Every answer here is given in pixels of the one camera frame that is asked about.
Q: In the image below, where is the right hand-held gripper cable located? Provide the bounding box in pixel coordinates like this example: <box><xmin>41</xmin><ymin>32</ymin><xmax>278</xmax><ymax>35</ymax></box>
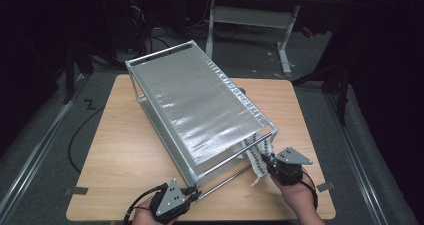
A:
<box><xmin>299</xmin><ymin>170</ymin><xmax>320</xmax><ymax>210</ymax></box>

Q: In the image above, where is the person's right hand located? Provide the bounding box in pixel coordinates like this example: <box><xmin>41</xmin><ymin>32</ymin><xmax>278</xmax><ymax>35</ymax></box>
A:
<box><xmin>270</xmin><ymin>174</ymin><xmax>317</xmax><ymax>217</ymax></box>

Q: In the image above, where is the left hand-held gripper cable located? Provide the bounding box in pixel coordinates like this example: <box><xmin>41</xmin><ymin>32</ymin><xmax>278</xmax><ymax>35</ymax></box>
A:
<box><xmin>122</xmin><ymin>182</ymin><xmax>168</xmax><ymax>225</ymax></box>

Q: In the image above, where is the hand-held gripper cable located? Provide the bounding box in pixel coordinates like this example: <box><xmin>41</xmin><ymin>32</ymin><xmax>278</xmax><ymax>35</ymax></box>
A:
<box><xmin>299</xmin><ymin>170</ymin><xmax>320</xmax><ymax>210</ymax></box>
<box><xmin>122</xmin><ymin>182</ymin><xmax>168</xmax><ymax>225</ymax></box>

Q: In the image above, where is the person's left hand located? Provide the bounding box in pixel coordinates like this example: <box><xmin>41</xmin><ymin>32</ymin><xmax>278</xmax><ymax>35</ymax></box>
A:
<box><xmin>131</xmin><ymin>205</ymin><xmax>178</xmax><ymax>225</ymax></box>

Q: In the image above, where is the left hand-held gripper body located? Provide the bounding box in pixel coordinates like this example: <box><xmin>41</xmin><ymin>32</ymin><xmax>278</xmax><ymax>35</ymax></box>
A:
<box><xmin>148</xmin><ymin>177</ymin><xmax>192</xmax><ymax>225</ymax></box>

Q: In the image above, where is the desk with white metal legs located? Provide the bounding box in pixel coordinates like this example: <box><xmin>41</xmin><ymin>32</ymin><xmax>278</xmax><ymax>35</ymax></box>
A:
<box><xmin>133</xmin><ymin>0</ymin><xmax>344</xmax><ymax>75</ymax></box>

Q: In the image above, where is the metal floor rail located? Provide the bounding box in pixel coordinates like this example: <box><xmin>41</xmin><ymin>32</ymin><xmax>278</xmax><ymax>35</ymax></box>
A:
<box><xmin>0</xmin><ymin>74</ymin><xmax>85</xmax><ymax>217</ymax></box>
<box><xmin>324</xmin><ymin>92</ymin><xmax>390</xmax><ymax>225</ymax></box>

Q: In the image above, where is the dark computer tower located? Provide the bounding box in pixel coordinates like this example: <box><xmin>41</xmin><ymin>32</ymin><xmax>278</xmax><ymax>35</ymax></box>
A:
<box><xmin>127</xmin><ymin>0</ymin><xmax>152</xmax><ymax>54</ymax></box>

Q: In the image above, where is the black stand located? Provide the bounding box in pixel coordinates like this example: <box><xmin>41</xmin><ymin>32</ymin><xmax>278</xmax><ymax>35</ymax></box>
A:
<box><xmin>62</xmin><ymin>44</ymin><xmax>95</xmax><ymax>105</ymax></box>
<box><xmin>292</xmin><ymin>63</ymin><xmax>352</xmax><ymax>127</ymax></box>

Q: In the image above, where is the two-tier metal shelf rack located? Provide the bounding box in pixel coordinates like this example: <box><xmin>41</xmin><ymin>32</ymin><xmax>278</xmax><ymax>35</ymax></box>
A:
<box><xmin>124</xmin><ymin>39</ymin><xmax>280</xmax><ymax>200</ymax></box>

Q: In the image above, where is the black cable on floor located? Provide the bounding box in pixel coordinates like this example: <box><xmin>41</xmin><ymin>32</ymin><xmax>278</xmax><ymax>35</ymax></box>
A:
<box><xmin>67</xmin><ymin>105</ymin><xmax>106</xmax><ymax>173</ymax></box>

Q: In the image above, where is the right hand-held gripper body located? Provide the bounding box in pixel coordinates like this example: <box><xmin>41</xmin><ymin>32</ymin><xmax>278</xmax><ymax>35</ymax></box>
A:
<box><xmin>270</xmin><ymin>146</ymin><xmax>314</xmax><ymax>187</ymax></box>

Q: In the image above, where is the grey tape strip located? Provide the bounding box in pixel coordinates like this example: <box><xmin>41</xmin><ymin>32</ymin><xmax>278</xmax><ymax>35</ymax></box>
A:
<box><xmin>64</xmin><ymin>186</ymin><xmax>90</xmax><ymax>196</ymax></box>
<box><xmin>316</xmin><ymin>181</ymin><xmax>336</xmax><ymax>193</ymax></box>

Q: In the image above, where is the white cloth with dark pattern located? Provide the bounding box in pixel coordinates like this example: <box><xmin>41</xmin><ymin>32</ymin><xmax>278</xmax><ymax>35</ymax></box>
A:
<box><xmin>241</xmin><ymin>132</ymin><xmax>277</xmax><ymax>187</ymax></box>

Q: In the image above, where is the bundle of black cables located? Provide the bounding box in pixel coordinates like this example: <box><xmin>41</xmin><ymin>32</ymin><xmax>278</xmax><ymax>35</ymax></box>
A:
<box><xmin>124</xmin><ymin>4</ymin><xmax>175</xmax><ymax>68</ymax></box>

